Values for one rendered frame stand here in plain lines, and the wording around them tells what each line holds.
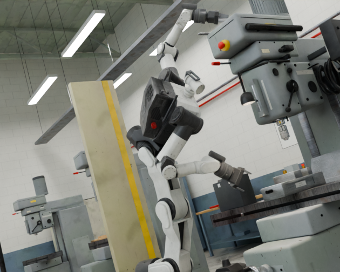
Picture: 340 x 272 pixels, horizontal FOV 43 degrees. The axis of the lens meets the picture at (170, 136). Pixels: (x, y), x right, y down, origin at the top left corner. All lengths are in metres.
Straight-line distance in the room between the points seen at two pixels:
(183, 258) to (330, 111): 1.21
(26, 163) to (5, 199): 1.01
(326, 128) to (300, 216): 0.75
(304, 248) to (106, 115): 2.30
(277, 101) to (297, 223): 0.64
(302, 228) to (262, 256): 0.23
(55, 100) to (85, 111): 8.31
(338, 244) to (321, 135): 0.75
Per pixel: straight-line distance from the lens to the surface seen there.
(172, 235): 2.49
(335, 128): 2.70
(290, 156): 7.83
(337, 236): 2.30
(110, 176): 3.69
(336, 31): 2.49
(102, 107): 3.86
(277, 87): 2.37
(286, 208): 2.38
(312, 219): 2.16
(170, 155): 2.22
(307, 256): 2.11
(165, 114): 2.30
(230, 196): 2.74
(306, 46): 2.72
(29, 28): 11.19
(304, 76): 2.55
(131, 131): 2.65
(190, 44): 9.51
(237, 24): 2.34
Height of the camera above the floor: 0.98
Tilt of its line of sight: 10 degrees up
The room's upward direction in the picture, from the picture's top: 16 degrees counter-clockwise
